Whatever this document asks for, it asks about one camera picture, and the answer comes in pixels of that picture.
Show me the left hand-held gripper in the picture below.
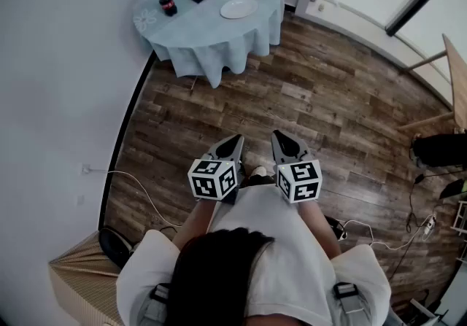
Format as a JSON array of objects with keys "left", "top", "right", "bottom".
[{"left": 188, "top": 133, "right": 247, "bottom": 206}]

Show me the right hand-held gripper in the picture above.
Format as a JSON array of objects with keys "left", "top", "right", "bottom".
[{"left": 271, "top": 130, "right": 323, "bottom": 206}]

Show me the person's right forearm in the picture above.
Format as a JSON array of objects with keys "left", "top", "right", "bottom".
[{"left": 297, "top": 200, "right": 342, "bottom": 260}]

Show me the person's left forearm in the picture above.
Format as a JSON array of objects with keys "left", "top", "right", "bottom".
[{"left": 171, "top": 198, "right": 220, "bottom": 256}]

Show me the person's right leg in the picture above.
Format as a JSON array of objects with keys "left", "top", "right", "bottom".
[{"left": 239, "top": 174, "right": 274, "bottom": 189}]

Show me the black box device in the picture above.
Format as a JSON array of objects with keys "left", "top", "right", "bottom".
[{"left": 326, "top": 215, "right": 347, "bottom": 241}]

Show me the person's white shirt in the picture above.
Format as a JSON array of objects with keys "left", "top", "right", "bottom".
[{"left": 115, "top": 185, "right": 392, "bottom": 326}]

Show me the round table with blue cloth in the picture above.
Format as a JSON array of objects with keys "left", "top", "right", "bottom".
[{"left": 132, "top": 0, "right": 285, "bottom": 89}]

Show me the black round stool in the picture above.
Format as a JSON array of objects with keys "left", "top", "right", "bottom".
[{"left": 99, "top": 226, "right": 134, "bottom": 269}]

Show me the black bag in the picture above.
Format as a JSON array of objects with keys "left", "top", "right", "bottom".
[{"left": 412, "top": 133, "right": 467, "bottom": 168}]

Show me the white power strip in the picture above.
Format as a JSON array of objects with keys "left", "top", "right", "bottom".
[{"left": 422, "top": 217, "right": 437, "bottom": 240}]

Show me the cola bottle with red cap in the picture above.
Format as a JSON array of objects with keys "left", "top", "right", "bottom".
[{"left": 158, "top": 0, "right": 179, "bottom": 18}]

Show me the black monitor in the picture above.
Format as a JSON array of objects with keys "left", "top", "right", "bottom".
[{"left": 439, "top": 178, "right": 467, "bottom": 200}]

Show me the light wooden table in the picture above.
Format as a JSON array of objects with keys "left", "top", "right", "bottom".
[{"left": 397, "top": 33, "right": 467, "bottom": 132}]

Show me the beige ribbed box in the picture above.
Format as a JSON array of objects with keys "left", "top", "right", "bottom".
[{"left": 48, "top": 230, "right": 127, "bottom": 326}]

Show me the white wall cable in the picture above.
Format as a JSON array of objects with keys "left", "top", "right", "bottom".
[{"left": 87, "top": 169, "right": 183, "bottom": 227}]

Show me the black floor cable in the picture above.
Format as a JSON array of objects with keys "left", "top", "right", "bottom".
[{"left": 406, "top": 173, "right": 427, "bottom": 234}]

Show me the white floor cable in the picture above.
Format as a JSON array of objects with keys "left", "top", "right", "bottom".
[{"left": 342, "top": 220, "right": 431, "bottom": 251}]

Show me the grey shoulder strap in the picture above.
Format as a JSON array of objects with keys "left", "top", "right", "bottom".
[
  {"left": 332, "top": 282, "right": 369, "bottom": 326},
  {"left": 140, "top": 282, "right": 172, "bottom": 326}
]

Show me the white wire rack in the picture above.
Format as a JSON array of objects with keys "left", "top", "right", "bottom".
[{"left": 450, "top": 200, "right": 467, "bottom": 236}]

